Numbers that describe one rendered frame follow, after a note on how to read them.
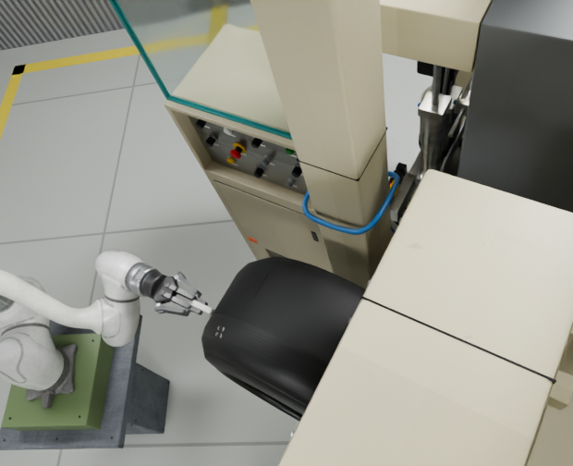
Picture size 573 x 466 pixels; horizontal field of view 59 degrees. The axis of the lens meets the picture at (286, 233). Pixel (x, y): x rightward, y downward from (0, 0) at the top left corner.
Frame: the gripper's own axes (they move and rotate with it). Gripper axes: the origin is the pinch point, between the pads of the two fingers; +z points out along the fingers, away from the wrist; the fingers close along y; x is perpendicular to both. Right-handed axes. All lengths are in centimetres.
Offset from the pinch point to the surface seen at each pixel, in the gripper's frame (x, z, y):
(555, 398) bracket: -20, 82, 8
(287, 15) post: -73, 39, 27
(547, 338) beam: -45, 79, 7
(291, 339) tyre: -17.3, 35.1, -0.7
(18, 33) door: 64, -341, 142
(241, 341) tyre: -17.0, 25.0, -5.5
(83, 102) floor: 89, -252, 110
